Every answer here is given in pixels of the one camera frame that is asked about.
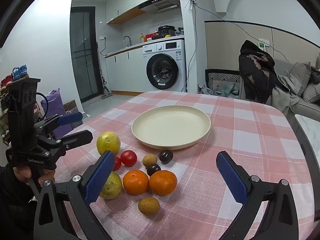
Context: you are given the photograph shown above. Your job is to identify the floor mop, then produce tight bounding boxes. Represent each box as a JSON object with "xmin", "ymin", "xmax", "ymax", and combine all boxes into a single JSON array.
[{"xmin": 100, "ymin": 77, "xmax": 113, "ymax": 99}]

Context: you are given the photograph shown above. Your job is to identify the white marble side table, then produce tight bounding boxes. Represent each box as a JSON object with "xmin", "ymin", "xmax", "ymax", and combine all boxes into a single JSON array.
[{"xmin": 294, "ymin": 114, "xmax": 320, "ymax": 155}]

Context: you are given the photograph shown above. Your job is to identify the cardboard box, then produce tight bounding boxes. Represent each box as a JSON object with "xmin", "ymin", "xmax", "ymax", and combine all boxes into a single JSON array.
[{"xmin": 64, "ymin": 100, "xmax": 78, "ymax": 114}]

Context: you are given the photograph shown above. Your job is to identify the dark glass door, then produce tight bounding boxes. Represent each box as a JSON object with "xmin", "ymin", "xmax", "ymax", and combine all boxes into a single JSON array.
[{"xmin": 70, "ymin": 6, "xmax": 99, "ymax": 103}]

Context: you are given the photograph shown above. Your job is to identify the black rice cooker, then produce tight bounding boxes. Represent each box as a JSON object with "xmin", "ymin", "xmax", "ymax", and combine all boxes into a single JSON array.
[{"xmin": 158, "ymin": 25, "xmax": 175, "ymax": 38}]

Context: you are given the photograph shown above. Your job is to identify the black jacket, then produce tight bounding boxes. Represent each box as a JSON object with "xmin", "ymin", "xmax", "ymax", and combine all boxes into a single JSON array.
[{"xmin": 238, "ymin": 40, "xmax": 278, "ymax": 105}]

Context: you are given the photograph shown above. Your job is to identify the grey garment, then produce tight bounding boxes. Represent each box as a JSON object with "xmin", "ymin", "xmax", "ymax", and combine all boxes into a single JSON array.
[{"xmin": 271, "ymin": 72, "xmax": 300, "ymax": 117}]

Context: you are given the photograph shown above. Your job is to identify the orange mandarin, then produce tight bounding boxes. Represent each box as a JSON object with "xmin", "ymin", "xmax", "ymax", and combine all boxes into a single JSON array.
[
  {"xmin": 149, "ymin": 170, "xmax": 178, "ymax": 195},
  {"xmin": 123, "ymin": 170, "xmax": 149, "ymax": 195}
]

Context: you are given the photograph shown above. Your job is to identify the cream round plate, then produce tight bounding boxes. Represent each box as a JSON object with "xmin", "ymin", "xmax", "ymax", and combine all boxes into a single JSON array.
[{"xmin": 131, "ymin": 105, "xmax": 212, "ymax": 150}]

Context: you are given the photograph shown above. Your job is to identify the person's left hand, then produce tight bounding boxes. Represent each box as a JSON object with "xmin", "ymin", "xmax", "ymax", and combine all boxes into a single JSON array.
[{"xmin": 12, "ymin": 166, "xmax": 56, "ymax": 188}]

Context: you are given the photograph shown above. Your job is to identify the range hood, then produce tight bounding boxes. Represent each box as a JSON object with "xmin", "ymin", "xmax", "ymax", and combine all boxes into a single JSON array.
[{"xmin": 139, "ymin": 0, "xmax": 181, "ymax": 14}]

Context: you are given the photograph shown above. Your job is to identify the dark purple plum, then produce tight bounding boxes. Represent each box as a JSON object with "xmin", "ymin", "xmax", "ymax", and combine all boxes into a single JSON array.
[
  {"xmin": 159, "ymin": 150, "xmax": 174, "ymax": 164},
  {"xmin": 147, "ymin": 164, "xmax": 162, "ymax": 177}
]

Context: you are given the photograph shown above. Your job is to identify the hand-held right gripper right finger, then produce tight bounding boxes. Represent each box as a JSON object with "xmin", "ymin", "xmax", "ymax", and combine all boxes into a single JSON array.
[{"xmin": 215, "ymin": 151, "xmax": 299, "ymax": 240}]

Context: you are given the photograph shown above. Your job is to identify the grey sofa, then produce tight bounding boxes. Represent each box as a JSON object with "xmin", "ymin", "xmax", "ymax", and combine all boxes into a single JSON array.
[{"xmin": 272, "ymin": 57, "xmax": 320, "ymax": 120}]

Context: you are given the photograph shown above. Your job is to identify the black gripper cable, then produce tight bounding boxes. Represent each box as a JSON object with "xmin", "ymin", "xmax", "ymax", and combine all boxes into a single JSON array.
[{"xmin": 36, "ymin": 92, "xmax": 48, "ymax": 121}]

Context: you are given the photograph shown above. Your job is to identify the green-yellow guava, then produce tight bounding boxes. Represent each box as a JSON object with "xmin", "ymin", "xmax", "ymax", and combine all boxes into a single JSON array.
[{"xmin": 99, "ymin": 171, "xmax": 123, "ymax": 200}]

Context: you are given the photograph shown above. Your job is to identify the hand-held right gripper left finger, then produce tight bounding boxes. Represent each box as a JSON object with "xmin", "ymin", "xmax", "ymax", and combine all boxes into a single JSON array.
[{"xmin": 33, "ymin": 150, "xmax": 123, "ymax": 240}]

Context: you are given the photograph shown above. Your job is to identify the white lower cabinets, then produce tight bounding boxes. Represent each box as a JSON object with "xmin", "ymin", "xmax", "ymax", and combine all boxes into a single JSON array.
[{"xmin": 105, "ymin": 47, "xmax": 148, "ymax": 93}]

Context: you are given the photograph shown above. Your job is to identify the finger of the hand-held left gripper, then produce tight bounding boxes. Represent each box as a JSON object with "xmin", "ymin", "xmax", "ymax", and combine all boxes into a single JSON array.
[
  {"xmin": 35, "ymin": 112, "xmax": 83, "ymax": 137},
  {"xmin": 37, "ymin": 129, "xmax": 93, "ymax": 157}
]

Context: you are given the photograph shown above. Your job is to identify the white washing machine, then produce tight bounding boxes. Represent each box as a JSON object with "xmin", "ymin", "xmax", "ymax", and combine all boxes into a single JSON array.
[{"xmin": 142, "ymin": 39, "xmax": 187, "ymax": 92}]

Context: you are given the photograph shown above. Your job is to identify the white cabinets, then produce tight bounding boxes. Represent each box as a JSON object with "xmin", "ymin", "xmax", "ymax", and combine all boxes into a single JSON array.
[
  {"xmin": 105, "ymin": 47, "xmax": 148, "ymax": 93},
  {"xmin": 105, "ymin": 0, "xmax": 155, "ymax": 25}
]

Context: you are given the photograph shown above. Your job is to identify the shoe rack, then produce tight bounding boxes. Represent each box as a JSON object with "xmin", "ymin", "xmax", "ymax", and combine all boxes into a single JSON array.
[{"xmin": 0, "ymin": 65, "xmax": 43, "ymax": 143}]

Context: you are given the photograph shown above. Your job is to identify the white upper cabinets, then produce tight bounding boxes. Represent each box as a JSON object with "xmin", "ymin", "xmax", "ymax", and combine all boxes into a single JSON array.
[{"xmin": 105, "ymin": 0, "xmax": 155, "ymax": 25}]

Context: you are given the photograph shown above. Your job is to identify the yellow guava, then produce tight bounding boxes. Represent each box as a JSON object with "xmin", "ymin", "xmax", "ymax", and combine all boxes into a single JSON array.
[{"xmin": 96, "ymin": 131, "xmax": 121, "ymax": 156}]

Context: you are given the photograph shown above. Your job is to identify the brown longan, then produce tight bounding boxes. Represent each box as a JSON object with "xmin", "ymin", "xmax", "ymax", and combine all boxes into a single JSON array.
[
  {"xmin": 142, "ymin": 154, "xmax": 158, "ymax": 168},
  {"xmin": 138, "ymin": 197, "xmax": 160, "ymax": 216}
]

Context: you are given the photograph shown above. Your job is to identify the blue shoes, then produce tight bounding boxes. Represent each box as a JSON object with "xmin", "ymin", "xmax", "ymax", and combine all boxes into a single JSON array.
[{"xmin": 12, "ymin": 65, "xmax": 27, "ymax": 80}]

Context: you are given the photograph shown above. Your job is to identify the pink checked tablecloth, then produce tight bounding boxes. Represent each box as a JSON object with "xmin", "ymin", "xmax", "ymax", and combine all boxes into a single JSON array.
[{"xmin": 54, "ymin": 90, "xmax": 315, "ymax": 240}]

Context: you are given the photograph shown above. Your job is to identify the black white patterned box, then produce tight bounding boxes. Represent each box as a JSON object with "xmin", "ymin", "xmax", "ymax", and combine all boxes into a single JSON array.
[{"xmin": 205, "ymin": 69, "xmax": 242, "ymax": 98}]

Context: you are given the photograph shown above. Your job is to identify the grey pillow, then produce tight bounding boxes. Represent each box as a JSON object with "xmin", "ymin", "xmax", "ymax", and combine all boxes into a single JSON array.
[
  {"xmin": 290, "ymin": 62, "xmax": 312, "ymax": 90},
  {"xmin": 301, "ymin": 82, "xmax": 320, "ymax": 103}
]

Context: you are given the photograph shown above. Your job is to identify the person's left forearm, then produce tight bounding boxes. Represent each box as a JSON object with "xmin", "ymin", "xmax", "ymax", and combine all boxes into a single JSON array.
[{"xmin": 0, "ymin": 164, "xmax": 40, "ymax": 240}]

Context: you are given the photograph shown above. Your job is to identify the purple bag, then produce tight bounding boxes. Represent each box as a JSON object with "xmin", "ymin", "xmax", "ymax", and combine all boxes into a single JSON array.
[{"xmin": 41, "ymin": 88, "xmax": 73, "ymax": 138}]

